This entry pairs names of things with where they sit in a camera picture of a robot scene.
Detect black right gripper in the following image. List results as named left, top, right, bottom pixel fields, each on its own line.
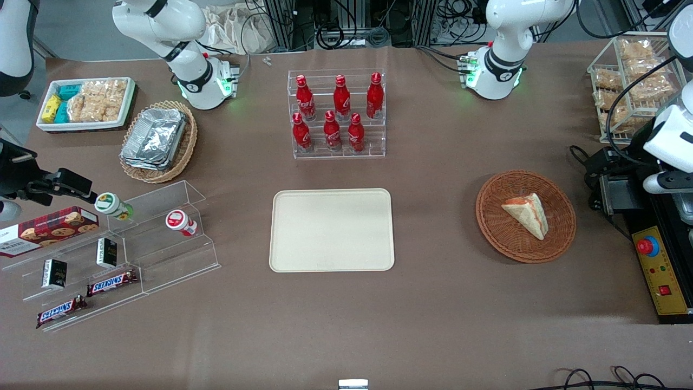
left=0, top=139, right=99, bottom=207

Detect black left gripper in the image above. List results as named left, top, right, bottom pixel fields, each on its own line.
left=584, top=127, right=659, bottom=212

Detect triangle sandwich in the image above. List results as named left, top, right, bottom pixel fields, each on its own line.
left=501, top=193, right=550, bottom=241

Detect round brown wicker basket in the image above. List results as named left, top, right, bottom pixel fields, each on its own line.
left=476, top=170, right=577, bottom=264

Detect oval tan wicker basket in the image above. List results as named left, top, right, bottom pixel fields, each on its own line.
left=119, top=100, right=198, bottom=184

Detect beige plastic tray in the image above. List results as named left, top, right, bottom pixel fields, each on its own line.
left=269, top=188, right=395, bottom=273

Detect green lid cup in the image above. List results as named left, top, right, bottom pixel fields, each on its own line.
left=95, top=193, right=134, bottom=222

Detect red cookie box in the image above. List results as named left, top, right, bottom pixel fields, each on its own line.
left=0, top=206, right=100, bottom=258

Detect black control box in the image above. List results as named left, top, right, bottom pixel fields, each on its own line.
left=622, top=187, right=693, bottom=325

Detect white rectangular snack bin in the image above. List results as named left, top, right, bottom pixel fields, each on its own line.
left=36, top=77, right=136, bottom=133

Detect clear bag fried snack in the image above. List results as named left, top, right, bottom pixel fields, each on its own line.
left=598, top=103, right=653, bottom=132
left=619, top=39, right=660, bottom=61
left=628, top=76, right=676, bottom=103
left=593, top=69, right=624, bottom=92
left=624, top=57, right=671, bottom=83

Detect small black box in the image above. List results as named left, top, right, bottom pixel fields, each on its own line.
left=42, top=259, right=68, bottom=289
left=96, top=238, right=118, bottom=269

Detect clear bag rice crackers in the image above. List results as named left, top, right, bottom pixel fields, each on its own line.
left=68, top=95, right=88, bottom=123
left=103, top=79, right=128, bottom=121
left=81, top=81, right=110, bottom=122

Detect yellow snack box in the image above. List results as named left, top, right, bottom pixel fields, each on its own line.
left=42, top=95, right=62, bottom=123

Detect stack of foil trays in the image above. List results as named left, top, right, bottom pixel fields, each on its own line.
left=120, top=108, right=188, bottom=172

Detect snickers bar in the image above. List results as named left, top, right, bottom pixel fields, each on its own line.
left=86, top=270, right=139, bottom=297
left=36, top=295, right=88, bottom=330

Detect yellow emergency stop panel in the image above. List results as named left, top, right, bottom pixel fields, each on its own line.
left=631, top=225, right=693, bottom=316

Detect red lid cup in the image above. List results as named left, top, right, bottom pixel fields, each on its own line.
left=165, top=210, right=199, bottom=238

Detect clear acrylic step shelf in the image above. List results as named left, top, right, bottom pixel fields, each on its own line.
left=0, top=180, right=222, bottom=333

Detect clear acrylic bottle rack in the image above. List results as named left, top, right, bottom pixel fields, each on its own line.
left=287, top=69, right=387, bottom=160

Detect crumpled beige paper bag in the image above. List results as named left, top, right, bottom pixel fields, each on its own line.
left=203, top=4, right=274, bottom=55

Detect red cola bottle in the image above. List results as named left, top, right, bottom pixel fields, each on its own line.
left=333, top=75, right=351, bottom=121
left=367, top=72, right=384, bottom=120
left=296, top=75, right=317, bottom=121
left=292, top=112, right=313, bottom=153
left=348, top=113, right=366, bottom=153
left=324, top=110, right=343, bottom=152

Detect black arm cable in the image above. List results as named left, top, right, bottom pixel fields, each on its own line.
left=605, top=53, right=678, bottom=166

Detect white wire rack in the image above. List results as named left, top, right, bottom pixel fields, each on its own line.
left=587, top=31, right=684, bottom=145

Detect black base cables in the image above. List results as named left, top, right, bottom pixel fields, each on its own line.
left=414, top=43, right=491, bottom=75

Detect black floor cable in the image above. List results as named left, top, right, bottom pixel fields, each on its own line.
left=540, top=366, right=693, bottom=390

